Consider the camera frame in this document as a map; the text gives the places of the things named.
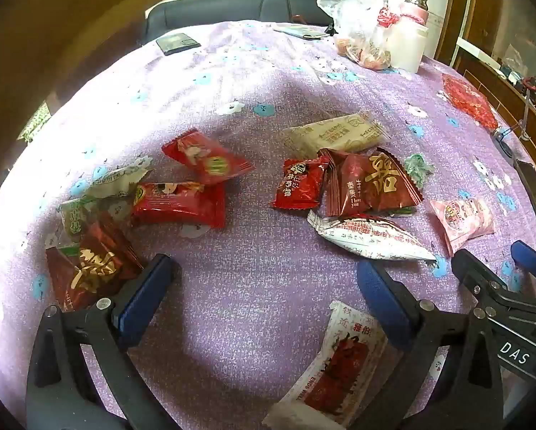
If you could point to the white packet fine red print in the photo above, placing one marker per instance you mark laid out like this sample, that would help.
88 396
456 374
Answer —
371 237

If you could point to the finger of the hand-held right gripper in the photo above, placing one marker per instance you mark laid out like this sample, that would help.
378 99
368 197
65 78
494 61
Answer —
534 257
476 273

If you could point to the green wrapped candy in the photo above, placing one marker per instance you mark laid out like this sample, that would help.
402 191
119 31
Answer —
418 168

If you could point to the clear plastic bag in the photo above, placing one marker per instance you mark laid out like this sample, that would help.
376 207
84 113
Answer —
355 22

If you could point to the red knot ornament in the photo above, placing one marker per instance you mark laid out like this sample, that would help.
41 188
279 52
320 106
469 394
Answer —
386 18

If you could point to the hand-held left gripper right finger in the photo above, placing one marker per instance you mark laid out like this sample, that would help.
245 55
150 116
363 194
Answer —
382 304

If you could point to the pink snack packet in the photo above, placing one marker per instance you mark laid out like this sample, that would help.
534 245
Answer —
463 219

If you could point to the dark sofa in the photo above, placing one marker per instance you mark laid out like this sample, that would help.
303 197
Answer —
232 13

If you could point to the beige cracker packet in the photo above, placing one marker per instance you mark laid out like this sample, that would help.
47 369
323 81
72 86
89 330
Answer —
335 134

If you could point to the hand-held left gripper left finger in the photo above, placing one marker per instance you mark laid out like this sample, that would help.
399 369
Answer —
145 298

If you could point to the red patterned bag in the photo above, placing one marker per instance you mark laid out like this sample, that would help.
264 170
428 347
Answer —
469 98

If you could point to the small red snack packet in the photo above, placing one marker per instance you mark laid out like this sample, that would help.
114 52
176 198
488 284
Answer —
299 183

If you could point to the dark red gold-print packet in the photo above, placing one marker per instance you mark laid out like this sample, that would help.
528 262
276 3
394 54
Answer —
89 268
371 183

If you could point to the purple floral blanket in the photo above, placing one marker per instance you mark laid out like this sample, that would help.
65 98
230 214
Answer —
250 286

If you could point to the white packet red picture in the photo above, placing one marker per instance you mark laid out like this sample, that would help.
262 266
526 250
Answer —
335 367

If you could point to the pale green-white snack packet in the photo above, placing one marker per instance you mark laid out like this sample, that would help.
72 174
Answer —
111 180

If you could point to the red snack packet green badge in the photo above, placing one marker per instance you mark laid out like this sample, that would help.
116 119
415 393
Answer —
205 156

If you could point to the grey flat pouch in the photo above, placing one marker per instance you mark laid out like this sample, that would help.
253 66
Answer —
301 31

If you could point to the white plastic jar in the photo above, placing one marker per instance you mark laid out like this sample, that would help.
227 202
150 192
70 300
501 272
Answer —
407 45

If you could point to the pink bottle metal cap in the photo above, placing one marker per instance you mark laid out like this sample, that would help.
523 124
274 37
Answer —
413 6

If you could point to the red snack packet cartoon print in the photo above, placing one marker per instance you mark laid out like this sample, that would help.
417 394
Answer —
178 201

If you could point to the wooden shelf unit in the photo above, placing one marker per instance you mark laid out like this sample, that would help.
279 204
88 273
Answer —
487 45

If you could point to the dark wallet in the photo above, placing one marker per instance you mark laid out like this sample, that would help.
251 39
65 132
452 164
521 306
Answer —
176 44

